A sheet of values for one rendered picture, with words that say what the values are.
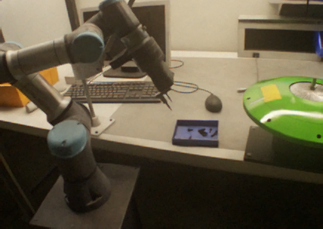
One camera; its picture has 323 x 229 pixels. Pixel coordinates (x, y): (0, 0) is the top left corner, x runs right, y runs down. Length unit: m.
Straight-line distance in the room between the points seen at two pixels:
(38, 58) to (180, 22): 1.13
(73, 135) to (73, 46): 0.19
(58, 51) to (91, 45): 0.07
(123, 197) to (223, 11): 1.14
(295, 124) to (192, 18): 1.11
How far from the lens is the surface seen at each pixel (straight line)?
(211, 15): 1.47
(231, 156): 0.64
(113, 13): 0.58
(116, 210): 0.63
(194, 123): 0.74
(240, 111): 0.83
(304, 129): 0.50
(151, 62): 0.59
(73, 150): 0.54
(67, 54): 0.49
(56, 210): 0.69
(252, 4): 1.44
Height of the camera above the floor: 1.34
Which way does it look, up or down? 29 degrees down
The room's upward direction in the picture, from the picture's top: 6 degrees counter-clockwise
